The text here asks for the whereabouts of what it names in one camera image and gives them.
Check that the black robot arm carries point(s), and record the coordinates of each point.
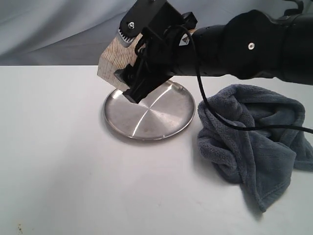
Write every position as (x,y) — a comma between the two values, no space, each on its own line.
(250,45)

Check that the white backdrop cloth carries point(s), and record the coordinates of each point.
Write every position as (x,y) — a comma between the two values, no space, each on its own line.
(75,32)

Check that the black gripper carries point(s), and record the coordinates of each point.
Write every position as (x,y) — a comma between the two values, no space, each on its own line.
(160,28)

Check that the round stainless steel plate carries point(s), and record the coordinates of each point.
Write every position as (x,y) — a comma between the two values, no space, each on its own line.
(164,113)

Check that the grey-blue fleece towel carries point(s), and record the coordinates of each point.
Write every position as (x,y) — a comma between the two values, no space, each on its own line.
(235,138)

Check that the light wooden block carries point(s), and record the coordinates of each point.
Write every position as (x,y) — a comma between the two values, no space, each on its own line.
(118,54)

